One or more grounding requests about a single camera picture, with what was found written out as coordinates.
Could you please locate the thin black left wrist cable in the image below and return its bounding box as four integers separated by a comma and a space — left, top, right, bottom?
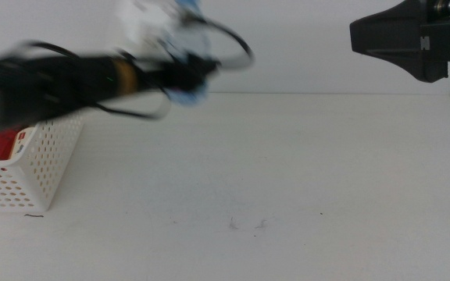
91, 92, 172, 121

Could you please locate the clear water bottle blue cap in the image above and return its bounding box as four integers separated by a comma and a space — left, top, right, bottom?
164, 0, 215, 108

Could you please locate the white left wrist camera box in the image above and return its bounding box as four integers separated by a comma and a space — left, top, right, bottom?
116, 0, 181, 50

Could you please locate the white perforated plastic basket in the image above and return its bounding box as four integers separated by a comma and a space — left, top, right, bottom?
0, 112, 86, 214

